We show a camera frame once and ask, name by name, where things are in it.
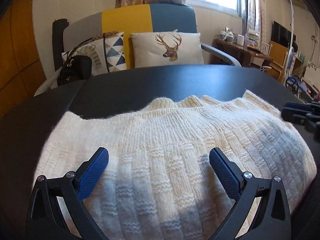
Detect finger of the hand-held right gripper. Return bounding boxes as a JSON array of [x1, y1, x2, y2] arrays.
[[281, 107, 307, 125], [285, 101, 320, 113]]

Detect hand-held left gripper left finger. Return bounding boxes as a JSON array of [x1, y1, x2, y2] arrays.
[[29, 147, 109, 240]]

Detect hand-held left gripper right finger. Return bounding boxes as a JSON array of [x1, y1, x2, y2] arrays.
[[209, 147, 292, 240]]

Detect cream knit sweater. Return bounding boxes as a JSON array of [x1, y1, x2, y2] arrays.
[[32, 90, 317, 240]]

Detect wooden chair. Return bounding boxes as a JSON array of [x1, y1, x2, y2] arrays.
[[269, 40, 304, 83]]

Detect black television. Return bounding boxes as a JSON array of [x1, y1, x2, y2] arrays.
[[271, 21, 297, 49]]

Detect wooden side desk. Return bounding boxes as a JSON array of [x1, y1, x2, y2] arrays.
[[214, 38, 273, 68]]

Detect white arc floor lamp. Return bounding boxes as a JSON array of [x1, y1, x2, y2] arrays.
[[287, 0, 297, 53]]

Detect black handbag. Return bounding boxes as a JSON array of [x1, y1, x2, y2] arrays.
[[57, 55, 92, 87]]

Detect triangle print cushion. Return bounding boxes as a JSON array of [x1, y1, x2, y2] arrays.
[[61, 32, 127, 77]]

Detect dark rolled mat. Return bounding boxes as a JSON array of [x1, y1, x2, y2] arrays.
[[52, 18, 68, 73]]

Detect deer print cushion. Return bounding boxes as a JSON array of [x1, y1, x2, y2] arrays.
[[130, 29, 204, 68]]

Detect wooden wardrobe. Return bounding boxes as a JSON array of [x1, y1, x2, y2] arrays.
[[0, 0, 47, 117]]

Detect grey yellow blue sofa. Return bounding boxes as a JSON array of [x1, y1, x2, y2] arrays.
[[34, 3, 242, 97]]

